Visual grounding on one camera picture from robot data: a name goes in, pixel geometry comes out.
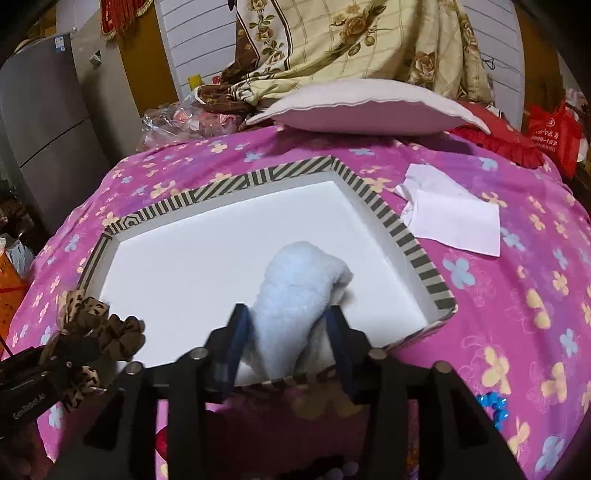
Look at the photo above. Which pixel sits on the cream floral quilt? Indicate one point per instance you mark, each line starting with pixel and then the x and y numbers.
pixel 346 37

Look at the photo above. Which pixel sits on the pale pink pillow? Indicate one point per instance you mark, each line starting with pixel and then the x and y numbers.
pixel 360 108

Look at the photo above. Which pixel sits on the pink floral bedsheet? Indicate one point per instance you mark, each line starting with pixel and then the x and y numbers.
pixel 485 300

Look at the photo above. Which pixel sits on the grey refrigerator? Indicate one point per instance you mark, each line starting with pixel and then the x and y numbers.
pixel 46 115

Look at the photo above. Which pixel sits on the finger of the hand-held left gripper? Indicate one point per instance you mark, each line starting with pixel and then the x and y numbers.
pixel 69 353
pixel 69 376

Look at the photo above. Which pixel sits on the white slatted panel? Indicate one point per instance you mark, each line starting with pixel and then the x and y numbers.
pixel 194 41

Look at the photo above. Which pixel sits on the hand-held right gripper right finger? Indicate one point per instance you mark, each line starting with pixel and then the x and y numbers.
pixel 339 344

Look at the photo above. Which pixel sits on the white paper tissue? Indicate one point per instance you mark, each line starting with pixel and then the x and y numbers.
pixel 457 221

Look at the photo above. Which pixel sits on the light blue fluffy scrunchie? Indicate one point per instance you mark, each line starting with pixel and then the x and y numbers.
pixel 291 295

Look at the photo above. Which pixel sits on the yellow packet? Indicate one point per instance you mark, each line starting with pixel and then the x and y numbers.
pixel 195 81

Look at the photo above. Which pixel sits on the white plastic bag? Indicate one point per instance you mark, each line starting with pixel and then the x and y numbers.
pixel 21 256

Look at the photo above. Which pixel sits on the red shopping bag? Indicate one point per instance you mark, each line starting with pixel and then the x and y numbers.
pixel 554 138

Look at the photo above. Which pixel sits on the orange basket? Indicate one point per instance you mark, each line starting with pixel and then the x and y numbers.
pixel 9 295

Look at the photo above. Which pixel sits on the red fringed hanging banner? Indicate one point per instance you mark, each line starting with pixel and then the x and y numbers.
pixel 120 18

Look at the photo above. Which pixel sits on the leopard print scrunchie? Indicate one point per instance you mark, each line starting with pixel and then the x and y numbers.
pixel 120 334

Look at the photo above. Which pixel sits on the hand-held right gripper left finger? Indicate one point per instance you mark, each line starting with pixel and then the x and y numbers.
pixel 240 334

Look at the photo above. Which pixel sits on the clear plastic bag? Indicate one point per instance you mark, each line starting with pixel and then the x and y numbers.
pixel 184 122

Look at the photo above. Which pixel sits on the red frilled cushion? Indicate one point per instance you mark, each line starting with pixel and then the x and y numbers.
pixel 498 134

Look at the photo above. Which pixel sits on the striped cardboard box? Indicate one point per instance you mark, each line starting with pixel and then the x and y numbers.
pixel 184 258

